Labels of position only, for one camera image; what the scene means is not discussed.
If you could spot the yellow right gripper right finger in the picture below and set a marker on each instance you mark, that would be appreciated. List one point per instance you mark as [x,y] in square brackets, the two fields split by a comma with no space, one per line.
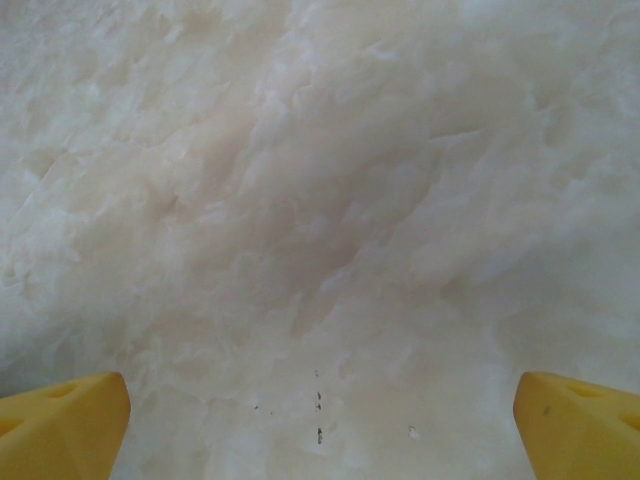
[585,435]

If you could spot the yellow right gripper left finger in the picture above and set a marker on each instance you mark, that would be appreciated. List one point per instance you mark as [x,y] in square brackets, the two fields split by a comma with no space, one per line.
[55,430]

